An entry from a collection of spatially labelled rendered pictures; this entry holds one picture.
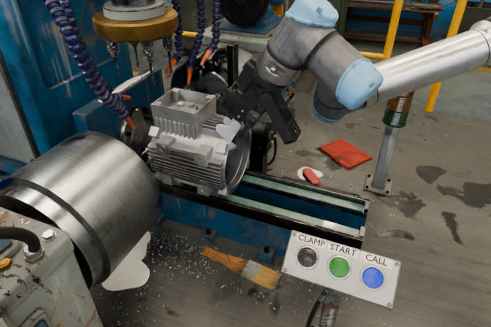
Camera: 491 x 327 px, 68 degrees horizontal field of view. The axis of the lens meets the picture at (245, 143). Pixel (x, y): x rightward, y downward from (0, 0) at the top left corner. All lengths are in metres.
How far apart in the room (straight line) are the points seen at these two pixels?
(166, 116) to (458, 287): 0.78
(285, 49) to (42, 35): 0.56
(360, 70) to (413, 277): 0.57
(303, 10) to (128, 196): 0.43
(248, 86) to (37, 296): 0.47
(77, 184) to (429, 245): 0.84
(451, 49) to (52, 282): 0.76
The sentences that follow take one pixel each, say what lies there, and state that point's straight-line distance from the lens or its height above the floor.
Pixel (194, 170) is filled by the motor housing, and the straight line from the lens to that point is 0.85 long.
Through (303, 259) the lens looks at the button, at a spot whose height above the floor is 1.07.
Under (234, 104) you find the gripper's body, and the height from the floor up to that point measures 1.21.
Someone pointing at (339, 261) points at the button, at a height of 1.08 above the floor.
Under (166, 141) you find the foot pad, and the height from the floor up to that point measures 1.07.
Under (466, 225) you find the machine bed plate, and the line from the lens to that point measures 1.18.
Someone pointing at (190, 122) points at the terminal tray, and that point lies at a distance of 0.83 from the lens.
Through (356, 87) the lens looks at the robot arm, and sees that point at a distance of 0.58.
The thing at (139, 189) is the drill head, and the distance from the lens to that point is 0.70.
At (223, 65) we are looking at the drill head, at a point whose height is 1.15.
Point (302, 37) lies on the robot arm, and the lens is 0.60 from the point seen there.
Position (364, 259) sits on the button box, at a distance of 0.61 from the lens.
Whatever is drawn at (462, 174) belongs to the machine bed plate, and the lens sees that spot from 1.37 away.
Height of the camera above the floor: 1.53
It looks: 33 degrees down
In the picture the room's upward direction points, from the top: straight up
